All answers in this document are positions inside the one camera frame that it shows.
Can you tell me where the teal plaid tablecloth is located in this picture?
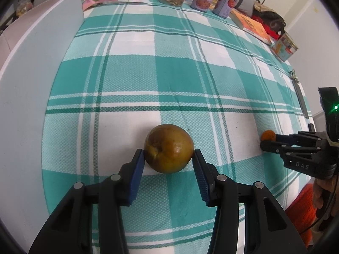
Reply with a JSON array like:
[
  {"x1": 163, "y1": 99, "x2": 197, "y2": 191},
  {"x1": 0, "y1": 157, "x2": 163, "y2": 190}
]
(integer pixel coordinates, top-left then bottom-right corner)
[{"x1": 42, "y1": 0, "x2": 309, "y2": 211}]

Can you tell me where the pink can right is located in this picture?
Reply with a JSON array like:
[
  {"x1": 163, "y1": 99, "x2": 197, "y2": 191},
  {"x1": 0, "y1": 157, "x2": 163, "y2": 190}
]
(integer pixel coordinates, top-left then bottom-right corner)
[{"x1": 213, "y1": 0, "x2": 238, "y2": 18}]

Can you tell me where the right hand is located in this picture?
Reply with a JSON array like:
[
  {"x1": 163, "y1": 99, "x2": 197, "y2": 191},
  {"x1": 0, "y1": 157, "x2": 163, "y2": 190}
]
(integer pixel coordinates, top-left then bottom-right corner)
[{"x1": 312, "y1": 175, "x2": 339, "y2": 217}]

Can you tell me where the brown-green pear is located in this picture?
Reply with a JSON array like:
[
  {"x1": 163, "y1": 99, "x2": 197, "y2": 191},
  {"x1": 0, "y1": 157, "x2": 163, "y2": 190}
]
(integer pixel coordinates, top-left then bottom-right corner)
[{"x1": 143, "y1": 124, "x2": 194, "y2": 174}]

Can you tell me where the small orange tangerine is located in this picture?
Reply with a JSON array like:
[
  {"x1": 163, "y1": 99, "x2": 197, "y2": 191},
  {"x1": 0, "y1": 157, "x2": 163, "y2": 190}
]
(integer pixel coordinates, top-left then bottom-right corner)
[{"x1": 260, "y1": 130, "x2": 276, "y2": 141}]

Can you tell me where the orange book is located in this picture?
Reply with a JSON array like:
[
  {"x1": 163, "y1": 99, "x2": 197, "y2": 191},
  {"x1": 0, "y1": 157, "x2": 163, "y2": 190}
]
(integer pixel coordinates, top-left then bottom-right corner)
[{"x1": 229, "y1": 9, "x2": 272, "y2": 46}]

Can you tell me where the white cardboard box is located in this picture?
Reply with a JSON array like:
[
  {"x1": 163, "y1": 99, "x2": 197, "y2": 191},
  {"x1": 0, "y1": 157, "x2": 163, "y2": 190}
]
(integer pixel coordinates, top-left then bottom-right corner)
[{"x1": 1, "y1": 0, "x2": 84, "y2": 251}]

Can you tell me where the red clothing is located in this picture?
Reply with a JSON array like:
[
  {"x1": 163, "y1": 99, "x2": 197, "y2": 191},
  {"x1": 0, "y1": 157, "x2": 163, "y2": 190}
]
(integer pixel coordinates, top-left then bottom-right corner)
[{"x1": 286, "y1": 184, "x2": 316, "y2": 248}]

